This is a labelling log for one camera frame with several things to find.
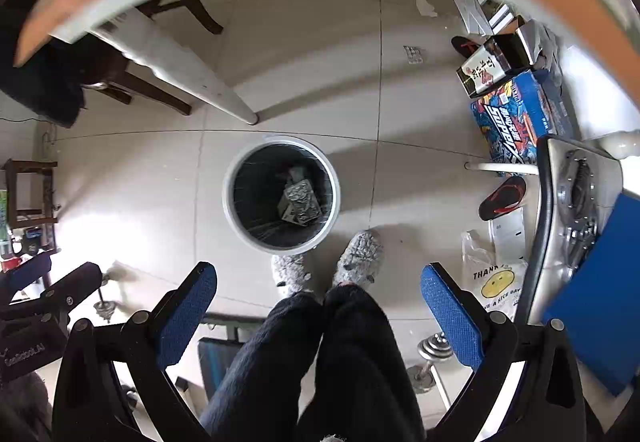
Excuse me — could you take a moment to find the silver foil wrapper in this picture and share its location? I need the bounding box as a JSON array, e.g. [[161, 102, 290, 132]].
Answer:
[[278, 179, 321, 227]]

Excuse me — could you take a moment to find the white round trash bin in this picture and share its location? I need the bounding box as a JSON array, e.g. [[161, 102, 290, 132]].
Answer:
[[222, 136, 342, 256]]

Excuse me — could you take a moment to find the silver dumbbell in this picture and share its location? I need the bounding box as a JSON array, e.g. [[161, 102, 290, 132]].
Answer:
[[407, 332, 454, 394]]

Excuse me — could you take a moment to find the blue weight bench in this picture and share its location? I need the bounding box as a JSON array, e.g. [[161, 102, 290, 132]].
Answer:
[[198, 312, 265, 400]]

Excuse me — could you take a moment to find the smiley plastic bag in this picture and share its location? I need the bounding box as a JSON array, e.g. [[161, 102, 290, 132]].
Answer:
[[461, 231, 527, 320]]

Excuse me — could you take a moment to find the grey left slipper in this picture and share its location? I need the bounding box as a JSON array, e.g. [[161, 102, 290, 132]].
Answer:
[[271, 254, 314, 299]]

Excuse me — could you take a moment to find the grey slipper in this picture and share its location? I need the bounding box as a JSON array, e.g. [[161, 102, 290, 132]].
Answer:
[[332, 230, 384, 289], [271, 254, 314, 299]]

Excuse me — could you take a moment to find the grey right slipper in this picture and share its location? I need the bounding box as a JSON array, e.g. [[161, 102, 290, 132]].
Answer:
[[332, 230, 384, 289]]

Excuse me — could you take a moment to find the small wooden stool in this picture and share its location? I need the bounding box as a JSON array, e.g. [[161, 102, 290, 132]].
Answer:
[[2, 159, 58, 230]]

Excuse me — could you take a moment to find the red black flip flop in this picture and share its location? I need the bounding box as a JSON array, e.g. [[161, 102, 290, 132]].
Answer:
[[478, 176, 526, 221]]

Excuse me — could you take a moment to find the blue comic carton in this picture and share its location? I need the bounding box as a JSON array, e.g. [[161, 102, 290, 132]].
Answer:
[[471, 70, 580, 165]]

